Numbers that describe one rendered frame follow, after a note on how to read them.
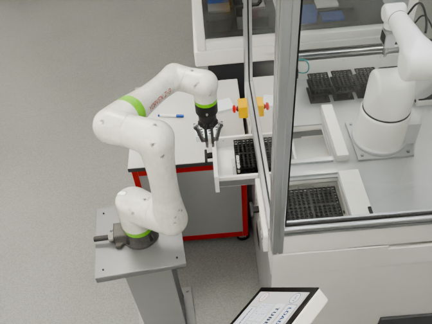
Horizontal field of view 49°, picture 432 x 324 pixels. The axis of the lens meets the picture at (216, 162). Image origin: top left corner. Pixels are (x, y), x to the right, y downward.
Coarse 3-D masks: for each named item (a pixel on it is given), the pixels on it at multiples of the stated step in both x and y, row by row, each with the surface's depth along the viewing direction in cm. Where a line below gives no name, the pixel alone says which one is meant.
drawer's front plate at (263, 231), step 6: (258, 180) 196; (258, 186) 193; (258, 192) 191; (258, 198) 189; (258, 204) 188; (258, 216) 194; (264, 216) 183; (264, 222) 181; (264, 228) 179; (264, 234) 178; (264, 240) 179; (264, 246) 182
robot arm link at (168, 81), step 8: (168, 64) 187; (176, 64) 186; (160, 72) 183; (168, 72) 182; (176, 72) 183; (184, 72) 183; (152, 80) 176; (160, 80) 176; (168, 80) 179; (176, 80) 182; (144, 88) 170; (152, 88) 171; (160, 88) 174; (168, 88) 178; (176, 88) 183; (136, 96) 163; (144, 96) 165; (152, 96) 169; (160, 96) 173; (144, 104) 164; (152, 104) 168
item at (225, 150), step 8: (224, 136) 219; (232, 136) 219; (240, 136) 219; (248, 136) 219; (216, 144) 221; (224, 144) 222; (232, 144) 222; (224, 152) 220; (232, 152) 220; (224, 160) 217; (224, 168) 214; (224, 176) 203; (232, 176) 203; (240, 176) 202; (248, 176) 203; (256, 176) 203; (224, 184) 205; (232, 184) 206; (240, 184) 206
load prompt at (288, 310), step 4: (288, 304) 136; (292, 304) 134; (284, 308) 136; (288, 308) 134; (292, 308) 132; (280, 312) 135; (284, 312) 133; (288, 312) 132; (280, 316) 133; (284, 316) 131; (288, 316) 130; (276, 320) 133; (280, 320) 131; (284, 320) 130
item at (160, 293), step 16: (160, 272) 203; (176, 272) 236; (144, 288) 210; (160, 288) 213; (176, 288) 216; (144, 304) 221; (160, 304) 224; (176, 304) 226; (192, 304) 259; (144, 320) 233; (160, 320) 235; (176, 320) 238; (192, 320) 252
